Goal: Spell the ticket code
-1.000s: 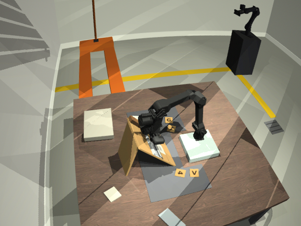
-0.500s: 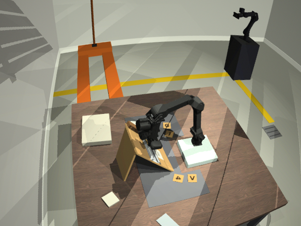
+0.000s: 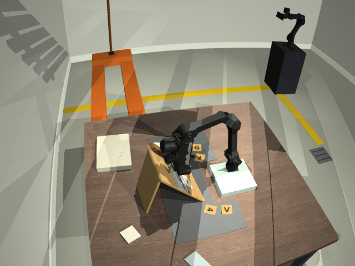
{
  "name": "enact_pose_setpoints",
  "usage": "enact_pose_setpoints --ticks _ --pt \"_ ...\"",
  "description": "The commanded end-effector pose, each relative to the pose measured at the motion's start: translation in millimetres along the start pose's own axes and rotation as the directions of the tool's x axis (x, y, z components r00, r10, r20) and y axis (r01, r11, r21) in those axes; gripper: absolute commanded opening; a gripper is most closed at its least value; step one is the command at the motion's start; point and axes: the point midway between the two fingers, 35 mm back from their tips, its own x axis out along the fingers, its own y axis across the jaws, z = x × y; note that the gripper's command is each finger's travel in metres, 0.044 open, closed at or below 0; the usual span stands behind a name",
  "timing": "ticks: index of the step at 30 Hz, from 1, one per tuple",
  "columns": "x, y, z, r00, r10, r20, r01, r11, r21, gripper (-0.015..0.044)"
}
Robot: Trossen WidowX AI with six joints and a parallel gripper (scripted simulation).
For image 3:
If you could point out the cream flat rectangular block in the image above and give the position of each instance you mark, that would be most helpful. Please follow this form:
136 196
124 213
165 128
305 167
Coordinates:
113 153

